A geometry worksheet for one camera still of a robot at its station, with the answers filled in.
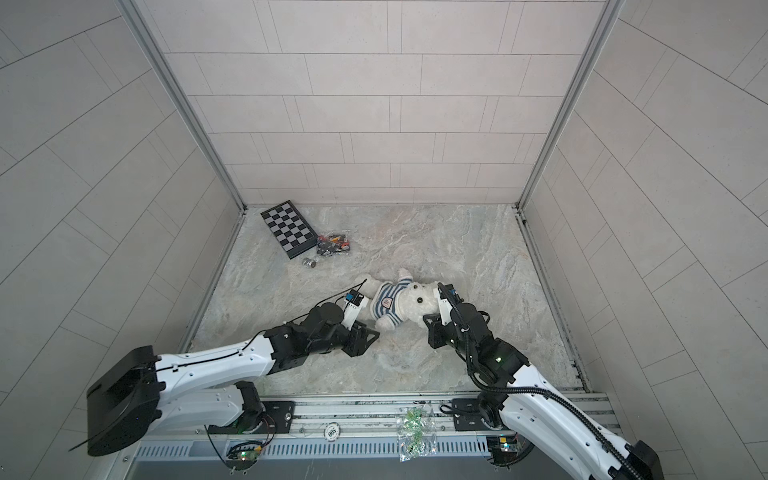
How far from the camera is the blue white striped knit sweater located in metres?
0.82

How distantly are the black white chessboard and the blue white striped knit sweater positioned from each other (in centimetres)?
34

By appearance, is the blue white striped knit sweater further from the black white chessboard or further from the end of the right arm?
the black white chessboard
